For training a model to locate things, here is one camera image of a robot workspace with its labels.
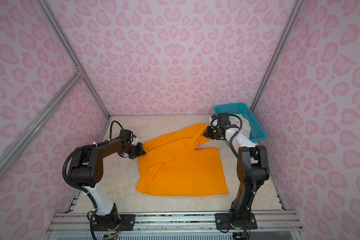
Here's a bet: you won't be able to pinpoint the orange shorts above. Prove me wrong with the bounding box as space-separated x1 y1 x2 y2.
136 123 229 197

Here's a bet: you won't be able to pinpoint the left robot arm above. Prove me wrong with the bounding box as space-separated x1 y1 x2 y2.
62 138 146 232

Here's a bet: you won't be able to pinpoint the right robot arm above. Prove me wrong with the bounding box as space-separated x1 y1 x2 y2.
204 125 270 232

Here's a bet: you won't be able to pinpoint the teal plastic laundry basket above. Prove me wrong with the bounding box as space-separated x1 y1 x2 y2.
214 103 267 143

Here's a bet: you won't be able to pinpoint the white patterned garment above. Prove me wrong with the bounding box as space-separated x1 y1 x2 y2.
229 114 251 138

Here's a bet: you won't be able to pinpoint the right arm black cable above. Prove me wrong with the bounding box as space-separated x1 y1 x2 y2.
209 113 257 240

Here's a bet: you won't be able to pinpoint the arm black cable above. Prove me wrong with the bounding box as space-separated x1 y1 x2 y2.
62 120 125 240
209 113 257 240

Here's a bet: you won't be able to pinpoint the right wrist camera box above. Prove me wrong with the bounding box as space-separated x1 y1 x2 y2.
217 113 231 126

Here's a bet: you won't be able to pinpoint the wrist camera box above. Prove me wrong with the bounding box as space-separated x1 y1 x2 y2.
217 113 231 126
119 129 139 146

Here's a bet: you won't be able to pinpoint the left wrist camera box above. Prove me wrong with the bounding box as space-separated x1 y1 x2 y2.
119 129 139 146

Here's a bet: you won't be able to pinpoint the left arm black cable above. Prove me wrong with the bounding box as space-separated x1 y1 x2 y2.
62 120 125 240

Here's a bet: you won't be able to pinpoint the aluminium diagonal frame bar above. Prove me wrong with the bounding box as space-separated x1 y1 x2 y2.
0 71 82 180

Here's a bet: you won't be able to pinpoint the aluminium frame post left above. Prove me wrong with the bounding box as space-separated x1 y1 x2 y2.
35 0 111 119

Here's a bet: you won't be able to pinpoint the aluminium frame post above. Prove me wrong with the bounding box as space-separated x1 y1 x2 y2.
35 0 111 119
250 0 307 113

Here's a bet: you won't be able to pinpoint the aluminium frame post right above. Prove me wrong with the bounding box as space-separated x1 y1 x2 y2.
250 0 307 113

